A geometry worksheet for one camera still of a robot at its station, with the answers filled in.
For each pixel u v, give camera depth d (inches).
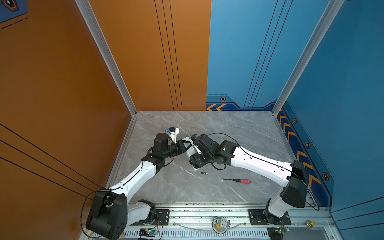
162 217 29.0
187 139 30.1
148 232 27.9
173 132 29.7
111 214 15.9
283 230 27.4
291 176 16.7
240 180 33.1
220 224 25.8
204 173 34.3
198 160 26.2
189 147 29.7
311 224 27.4
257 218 28.5
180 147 27.9
